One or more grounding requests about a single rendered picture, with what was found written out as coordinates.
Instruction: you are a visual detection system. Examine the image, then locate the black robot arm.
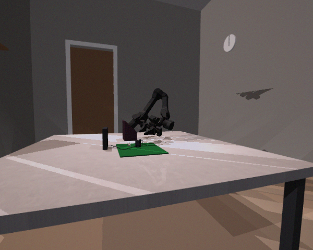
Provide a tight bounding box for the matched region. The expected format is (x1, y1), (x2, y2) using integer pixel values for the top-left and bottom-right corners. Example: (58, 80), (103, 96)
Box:
(128, 88), (174, 130)

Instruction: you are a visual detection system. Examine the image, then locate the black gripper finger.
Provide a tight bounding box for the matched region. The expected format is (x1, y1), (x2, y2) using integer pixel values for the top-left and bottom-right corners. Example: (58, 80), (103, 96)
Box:
(144, 126), (155, 135)
(139, 122), (146, 132)

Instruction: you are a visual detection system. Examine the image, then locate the black cable with plug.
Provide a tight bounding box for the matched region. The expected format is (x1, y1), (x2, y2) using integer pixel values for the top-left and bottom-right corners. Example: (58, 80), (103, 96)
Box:
(134, 139), (143, 147)

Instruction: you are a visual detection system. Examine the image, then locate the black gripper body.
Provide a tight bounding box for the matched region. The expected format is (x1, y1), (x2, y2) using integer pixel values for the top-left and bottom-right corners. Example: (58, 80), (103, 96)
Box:
(140, 120), (162, 136)

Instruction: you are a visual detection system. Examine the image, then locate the green circuit board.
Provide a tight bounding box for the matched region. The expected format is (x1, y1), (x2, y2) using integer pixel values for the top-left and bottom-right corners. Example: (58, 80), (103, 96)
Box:
(116, 143), (168, 158)

